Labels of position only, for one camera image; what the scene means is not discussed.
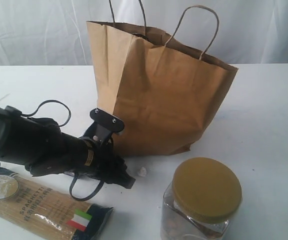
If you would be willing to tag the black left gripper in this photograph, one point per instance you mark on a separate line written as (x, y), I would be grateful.
(82, 157)

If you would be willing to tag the brown paper bag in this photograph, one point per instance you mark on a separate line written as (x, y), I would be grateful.
(165, 92)

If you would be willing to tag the clear jar with yellow lid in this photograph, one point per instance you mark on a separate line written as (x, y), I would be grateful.
(201, 201)

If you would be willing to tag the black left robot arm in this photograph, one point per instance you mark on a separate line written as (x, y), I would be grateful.
(43, 149)

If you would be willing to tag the small white crumpled paper ball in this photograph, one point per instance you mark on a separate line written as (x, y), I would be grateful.
(142, 172)

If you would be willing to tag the spaghetti packet with Italian flag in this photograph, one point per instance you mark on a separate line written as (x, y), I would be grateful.
(48, 213)

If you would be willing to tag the white backdrop curtain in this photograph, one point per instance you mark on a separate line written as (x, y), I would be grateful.
(54, 32)

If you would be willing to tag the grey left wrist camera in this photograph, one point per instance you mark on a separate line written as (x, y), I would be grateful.
(104, 125)

